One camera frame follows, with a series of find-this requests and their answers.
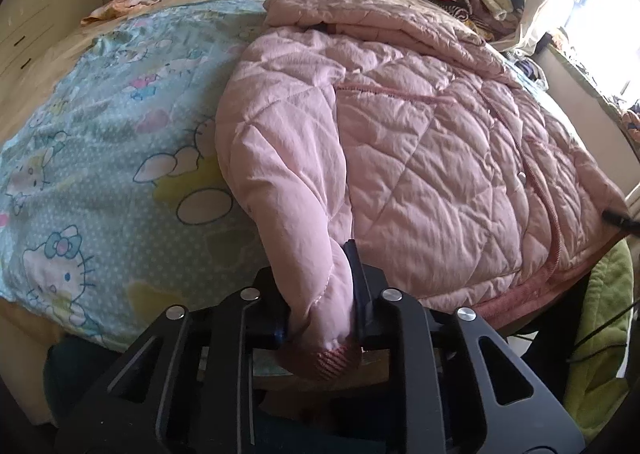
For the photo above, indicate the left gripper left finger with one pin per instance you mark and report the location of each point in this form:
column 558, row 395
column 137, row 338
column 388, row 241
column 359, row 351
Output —
column 186, row 383

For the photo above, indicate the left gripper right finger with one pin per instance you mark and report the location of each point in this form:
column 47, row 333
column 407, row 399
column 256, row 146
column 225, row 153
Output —
column 454, row 384

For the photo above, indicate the pink quilted coat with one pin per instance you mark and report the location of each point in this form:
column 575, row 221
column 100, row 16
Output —
column 403, row 131

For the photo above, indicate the green fleece blanket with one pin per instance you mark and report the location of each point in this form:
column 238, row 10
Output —
column 595, row 386

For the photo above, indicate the Hello Kitty bed sheet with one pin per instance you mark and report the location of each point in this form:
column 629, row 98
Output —
column 184, row 151

